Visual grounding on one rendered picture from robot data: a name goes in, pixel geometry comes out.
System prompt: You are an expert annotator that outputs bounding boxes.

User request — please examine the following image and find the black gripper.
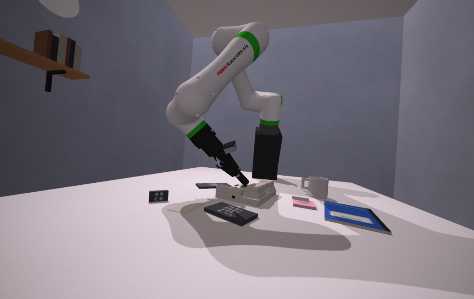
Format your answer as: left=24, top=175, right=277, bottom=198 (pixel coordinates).
left=201, top=136, right=249, bottom=185

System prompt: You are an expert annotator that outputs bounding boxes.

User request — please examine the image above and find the blue notebook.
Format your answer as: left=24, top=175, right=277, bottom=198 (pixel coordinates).
left=324, top=201, right=392, bottom=235

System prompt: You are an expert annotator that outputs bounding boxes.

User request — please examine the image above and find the pink sticky note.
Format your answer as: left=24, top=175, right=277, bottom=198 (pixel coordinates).
left=293, top=199, right=316, bottom=210

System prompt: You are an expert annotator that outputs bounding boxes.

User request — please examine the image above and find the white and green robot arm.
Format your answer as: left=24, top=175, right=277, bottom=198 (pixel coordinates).
left=166, top=22, right=282, bottom=149

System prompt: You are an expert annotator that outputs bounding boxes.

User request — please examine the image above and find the grey mug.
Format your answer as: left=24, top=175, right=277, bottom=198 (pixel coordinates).
left=301, top=176, right=329, bottom=199

